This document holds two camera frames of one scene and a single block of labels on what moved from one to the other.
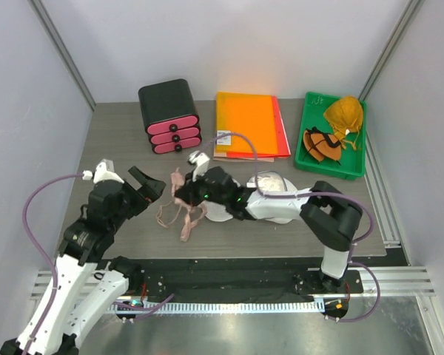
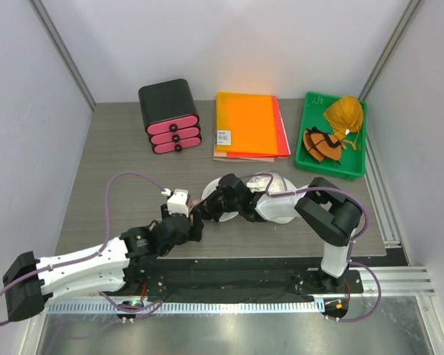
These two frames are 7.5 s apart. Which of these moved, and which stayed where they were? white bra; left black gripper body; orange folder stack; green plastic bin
Moved: left black gripper body
Stayed: orange folder stack; green plastic bin; white bra
